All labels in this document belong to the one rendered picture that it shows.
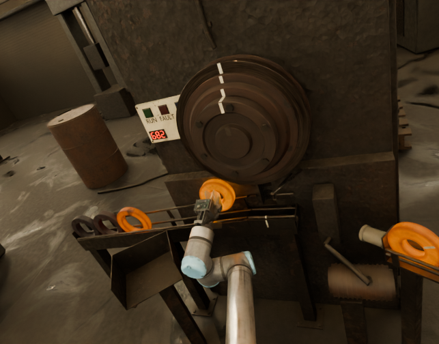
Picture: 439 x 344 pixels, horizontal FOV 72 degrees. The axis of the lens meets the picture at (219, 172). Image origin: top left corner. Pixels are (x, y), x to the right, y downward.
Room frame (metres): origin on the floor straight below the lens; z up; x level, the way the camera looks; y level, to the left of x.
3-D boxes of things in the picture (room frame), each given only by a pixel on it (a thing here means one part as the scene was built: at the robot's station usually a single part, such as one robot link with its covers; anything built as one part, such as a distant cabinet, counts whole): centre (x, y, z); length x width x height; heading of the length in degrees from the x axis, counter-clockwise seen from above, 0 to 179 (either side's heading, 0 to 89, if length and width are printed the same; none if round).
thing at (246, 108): (0.91, -0.08, 1.11); 0.28 x 0.06 x 0.28; 62
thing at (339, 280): (0.72, -0.36, 0.27); 0.22 x 0.13 x 0.53; 62
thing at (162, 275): (1.00, 0.43, 0.36); 0.26 x 0.20 x 0.72; 97
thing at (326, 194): (0.90, -0.34, 0.68); 0.11 x 0.08 x 0.24; 152
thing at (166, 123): (1.25, 0.12, 1.15); 0.26 x 0.02 x 0.18; 62
